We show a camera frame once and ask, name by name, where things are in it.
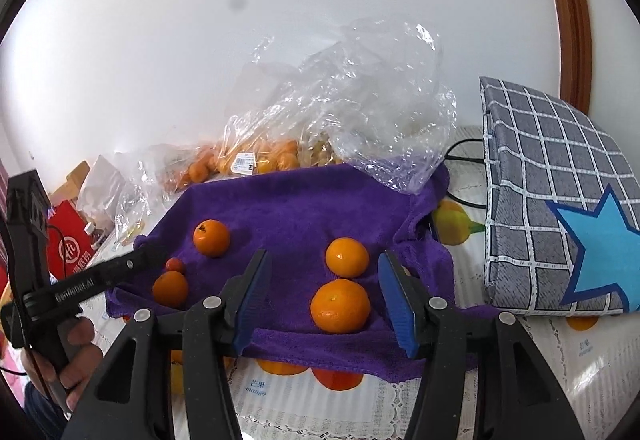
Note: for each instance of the purple towel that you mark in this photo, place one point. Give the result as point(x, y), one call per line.
point(290, 220)

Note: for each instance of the plastic bottle with white cap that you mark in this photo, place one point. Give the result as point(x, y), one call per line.
point(90, 229)

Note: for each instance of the white plastic bag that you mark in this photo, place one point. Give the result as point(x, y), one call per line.
point(97, 190)

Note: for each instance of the red cherry tomato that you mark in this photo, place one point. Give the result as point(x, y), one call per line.
point(175, 265)

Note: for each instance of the brown wooden door frame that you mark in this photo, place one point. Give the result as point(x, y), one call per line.
point(565, 20)

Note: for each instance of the small clear plastic bag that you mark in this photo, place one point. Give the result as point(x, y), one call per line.
point(142, 200)

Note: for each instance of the large crumpled clear plastic bag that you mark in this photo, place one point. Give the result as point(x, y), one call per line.
point(375, 95)

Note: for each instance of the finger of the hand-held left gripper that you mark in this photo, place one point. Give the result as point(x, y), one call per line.
point(140, 260)

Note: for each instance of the clear bag of oranges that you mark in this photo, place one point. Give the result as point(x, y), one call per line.
point(250, 158)

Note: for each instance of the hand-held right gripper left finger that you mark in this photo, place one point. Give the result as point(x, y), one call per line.
point(255, 300)

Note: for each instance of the person's left hand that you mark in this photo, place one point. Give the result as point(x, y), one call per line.
point(82, 345)

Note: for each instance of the single orange tangerine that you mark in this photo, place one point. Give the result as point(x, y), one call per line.
point(340, 305)
point(170, 289)
point(211, 237)
point(347, 257)

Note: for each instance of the grey checked bag with star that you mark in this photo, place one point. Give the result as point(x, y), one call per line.
point(540, 200)

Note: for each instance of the red paper bag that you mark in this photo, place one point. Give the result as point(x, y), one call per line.
point(72, 245)

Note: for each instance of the colourful quilt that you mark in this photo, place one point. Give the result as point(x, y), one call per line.
point(11, 390)

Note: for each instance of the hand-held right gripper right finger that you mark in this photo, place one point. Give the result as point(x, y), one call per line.
point(400, 305)

